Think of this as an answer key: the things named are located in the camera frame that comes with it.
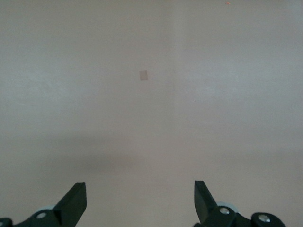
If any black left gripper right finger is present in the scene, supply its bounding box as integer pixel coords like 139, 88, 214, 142
193, 180, 287, 227

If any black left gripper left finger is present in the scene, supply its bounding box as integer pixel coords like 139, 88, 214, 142
0, 182, 88, 227

